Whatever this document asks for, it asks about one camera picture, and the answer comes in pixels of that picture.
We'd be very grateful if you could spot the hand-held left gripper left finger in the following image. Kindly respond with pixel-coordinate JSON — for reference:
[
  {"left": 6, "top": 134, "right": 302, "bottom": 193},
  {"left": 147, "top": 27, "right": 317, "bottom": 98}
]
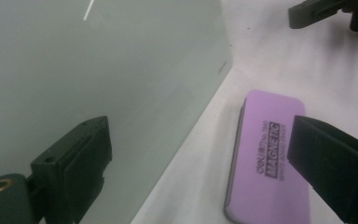
[{"left": 31, "top": 115, "right": 113, "bottom": 224}]

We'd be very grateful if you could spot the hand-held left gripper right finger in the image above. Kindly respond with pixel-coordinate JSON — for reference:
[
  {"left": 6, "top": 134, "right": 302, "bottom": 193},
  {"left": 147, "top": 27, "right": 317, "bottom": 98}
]
[{"left": 287, "top": 115, "right": 358, "bottom": 224}]

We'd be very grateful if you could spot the purple whiteboard eraser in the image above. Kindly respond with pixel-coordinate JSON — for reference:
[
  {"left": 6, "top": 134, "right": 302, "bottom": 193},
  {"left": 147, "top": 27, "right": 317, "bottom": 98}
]
[{"left": 223, "top": 89, "right": 312, "bottom": 224}]

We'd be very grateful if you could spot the frosted glass whiteboard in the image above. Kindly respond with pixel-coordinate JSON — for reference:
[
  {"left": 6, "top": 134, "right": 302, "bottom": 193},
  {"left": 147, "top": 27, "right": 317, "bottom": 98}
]
[{"left": 0, "top": 0, "right": 233, "bottom": 224}]

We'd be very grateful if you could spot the white table sheet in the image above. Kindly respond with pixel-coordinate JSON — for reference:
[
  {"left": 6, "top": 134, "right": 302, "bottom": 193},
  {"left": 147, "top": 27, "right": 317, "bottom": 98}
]
[{"left": 130, "top": 0, "right": 358, "bottom": 224}]

